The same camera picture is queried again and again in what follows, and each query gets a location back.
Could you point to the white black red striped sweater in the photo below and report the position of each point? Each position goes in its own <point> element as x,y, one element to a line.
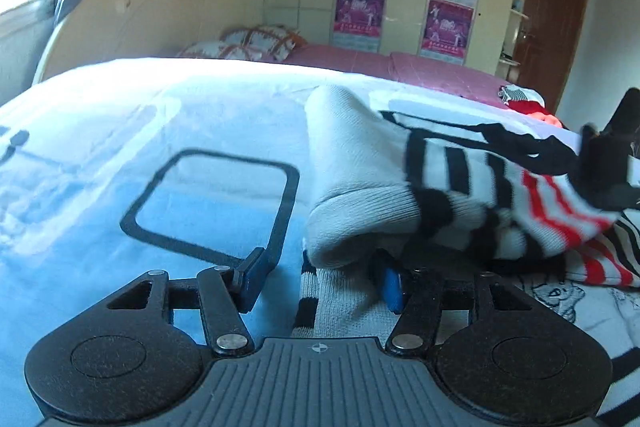
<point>360,167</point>

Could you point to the pink bed sheet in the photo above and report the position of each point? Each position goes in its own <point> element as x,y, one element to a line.
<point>430,74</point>

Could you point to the cream round headboard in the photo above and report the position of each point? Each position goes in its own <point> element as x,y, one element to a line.
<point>150,7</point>

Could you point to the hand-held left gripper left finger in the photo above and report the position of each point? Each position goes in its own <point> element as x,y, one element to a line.
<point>250,282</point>

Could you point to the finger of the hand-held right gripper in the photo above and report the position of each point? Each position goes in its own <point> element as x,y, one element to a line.
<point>607,177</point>

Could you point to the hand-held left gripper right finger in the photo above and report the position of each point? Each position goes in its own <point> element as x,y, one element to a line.
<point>392,289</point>

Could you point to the grey striped garment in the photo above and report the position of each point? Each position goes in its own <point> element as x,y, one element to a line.
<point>512,93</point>

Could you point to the brown wooden door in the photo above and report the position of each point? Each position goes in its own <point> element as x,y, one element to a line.
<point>555,17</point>

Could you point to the patterned white orange pillow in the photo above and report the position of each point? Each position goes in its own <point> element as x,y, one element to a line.
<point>215,51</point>
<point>265,38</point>

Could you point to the cream corner shelf unit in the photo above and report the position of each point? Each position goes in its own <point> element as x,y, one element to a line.
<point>515,14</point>

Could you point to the red orange garment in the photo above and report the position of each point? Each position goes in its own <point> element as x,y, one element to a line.
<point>530,109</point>

